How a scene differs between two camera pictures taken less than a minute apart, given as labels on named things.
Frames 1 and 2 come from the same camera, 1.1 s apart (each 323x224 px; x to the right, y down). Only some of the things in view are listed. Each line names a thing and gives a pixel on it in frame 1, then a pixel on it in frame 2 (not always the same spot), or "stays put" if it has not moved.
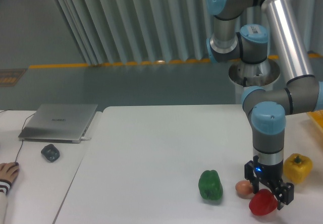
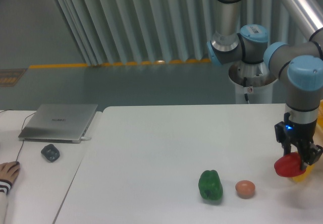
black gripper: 273,174 to 289,132
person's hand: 9,171 stays put
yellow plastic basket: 317,115 stays put
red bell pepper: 263,202 to 289,165
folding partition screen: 124,22 stays put
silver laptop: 59,123 stays put
